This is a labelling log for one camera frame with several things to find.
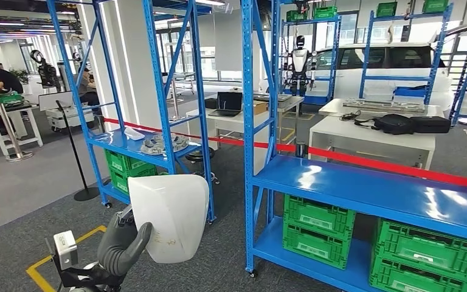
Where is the small white plastic part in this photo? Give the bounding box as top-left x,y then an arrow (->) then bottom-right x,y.
123,127 -> 146,141

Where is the white car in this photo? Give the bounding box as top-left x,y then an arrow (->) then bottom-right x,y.
257,42 -> 456,111

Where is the blue storage bin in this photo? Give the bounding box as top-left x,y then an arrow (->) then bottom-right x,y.
394,85 -> 427,97

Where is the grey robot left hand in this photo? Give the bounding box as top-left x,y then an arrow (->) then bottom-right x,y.
96,209 -> 154,279

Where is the steel trolley table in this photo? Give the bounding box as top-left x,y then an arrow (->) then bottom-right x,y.
164,71 -> 196,121

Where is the black floor stand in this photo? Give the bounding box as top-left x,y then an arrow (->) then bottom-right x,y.
55,100 -> 100,203

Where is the black laptop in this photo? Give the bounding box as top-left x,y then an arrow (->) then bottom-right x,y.
208,91 -> 244,119

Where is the red barrier tape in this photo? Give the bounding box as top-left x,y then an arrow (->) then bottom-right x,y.
103,117 -> 467,189

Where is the black round base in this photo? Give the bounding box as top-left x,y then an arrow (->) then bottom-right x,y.
185,147 -> 217,164

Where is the green plastic crate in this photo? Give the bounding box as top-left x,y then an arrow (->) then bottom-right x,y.
282,223 -> 353,271
368,255 -> 467,292
421,0 -> 450,13
109,165 -> 170,197
376,1 -> 398,18
374,218 -> 467,275
0,92 -> 24,105
286,10 -> 309,23
313,5 -> 338,19
104,149 -> 159,178
283,194 -> 356,245

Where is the steel pedestal post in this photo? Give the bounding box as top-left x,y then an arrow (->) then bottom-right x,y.
0,102 -> 35,163

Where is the white storage bin stack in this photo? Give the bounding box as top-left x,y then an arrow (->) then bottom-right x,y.
363,82 -> 396,102

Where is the person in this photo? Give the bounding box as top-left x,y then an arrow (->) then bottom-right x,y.
76,66 -> 102,114
0,60 -> 24,96

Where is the silver cast metal part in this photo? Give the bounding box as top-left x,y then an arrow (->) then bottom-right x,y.
140,133 -> 190,156

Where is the black white humanoid robot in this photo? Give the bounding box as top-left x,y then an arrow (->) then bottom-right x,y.
283,35 -> 318,97

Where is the grey metal panel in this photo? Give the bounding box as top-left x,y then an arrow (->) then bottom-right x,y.
342,98 -> 426,114
254,93 -> 292,102

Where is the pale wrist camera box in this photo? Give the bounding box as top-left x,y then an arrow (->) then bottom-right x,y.
53,230 -> 79,271

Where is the white plastic car part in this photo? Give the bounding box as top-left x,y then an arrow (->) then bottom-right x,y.
127,174 -> 210,265

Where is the white equipment cart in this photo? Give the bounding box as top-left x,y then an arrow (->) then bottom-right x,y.
38,90 -> 95,131

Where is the coiled floor cable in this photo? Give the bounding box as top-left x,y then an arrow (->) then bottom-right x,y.
195,171 -> 221,186

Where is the white table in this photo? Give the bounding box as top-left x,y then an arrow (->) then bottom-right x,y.
185,106 -> 271,176
0,102 -> 44,158
308,116 -> 437,170

